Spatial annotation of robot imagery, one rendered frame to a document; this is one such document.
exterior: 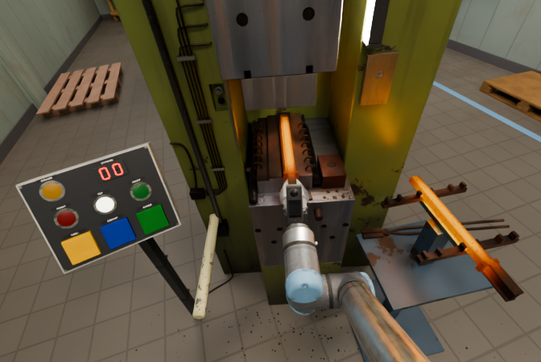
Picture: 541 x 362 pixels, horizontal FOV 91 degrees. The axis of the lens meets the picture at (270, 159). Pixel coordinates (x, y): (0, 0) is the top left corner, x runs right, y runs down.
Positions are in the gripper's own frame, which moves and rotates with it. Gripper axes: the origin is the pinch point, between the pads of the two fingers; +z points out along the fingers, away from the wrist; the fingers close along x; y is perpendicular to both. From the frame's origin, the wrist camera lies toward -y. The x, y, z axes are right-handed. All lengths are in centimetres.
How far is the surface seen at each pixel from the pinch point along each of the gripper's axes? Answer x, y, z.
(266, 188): -9.1, 6.9, 3.0
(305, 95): 4.6, -29.6, 3.0
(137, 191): -46.8, -8.6, -8.9
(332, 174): 14.9, 2.8, 4.0
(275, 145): -4.7, 1.9, 21.8
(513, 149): 207, 101, 116
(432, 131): 152, 101, 151
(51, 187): -66, -16, -13
